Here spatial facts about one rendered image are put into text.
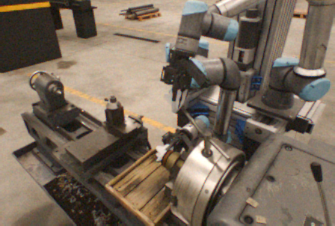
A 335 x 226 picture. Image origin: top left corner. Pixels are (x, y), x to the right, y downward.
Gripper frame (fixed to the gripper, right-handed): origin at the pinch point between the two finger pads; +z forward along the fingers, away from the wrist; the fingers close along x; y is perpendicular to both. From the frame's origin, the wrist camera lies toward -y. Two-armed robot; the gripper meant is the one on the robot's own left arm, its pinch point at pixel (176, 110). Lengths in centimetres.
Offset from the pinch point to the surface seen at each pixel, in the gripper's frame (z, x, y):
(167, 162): 22.6, -4.5, 1.2
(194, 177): 16.1, 5.3, -15.4
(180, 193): 22.5, 7.2, -13.0
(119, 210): 63, -7, 23
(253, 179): 9.0, 1.9, -30.6
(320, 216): 9.2, 2.6, -47.0
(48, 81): 18, -5, 99
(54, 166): 77, -11, 92
